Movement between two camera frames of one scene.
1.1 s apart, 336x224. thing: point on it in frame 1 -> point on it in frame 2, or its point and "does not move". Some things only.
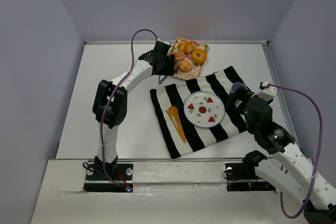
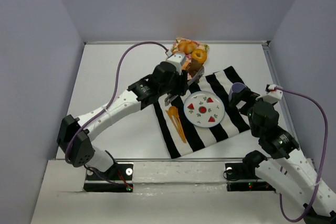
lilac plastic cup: (235, 86) does not move
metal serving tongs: (160, 80) -> (196, 77)
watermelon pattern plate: (204, 109) does not move
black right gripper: (237, 97) does not move
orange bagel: (199, 56) does not move
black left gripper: (165, 65) -> (184, 83)
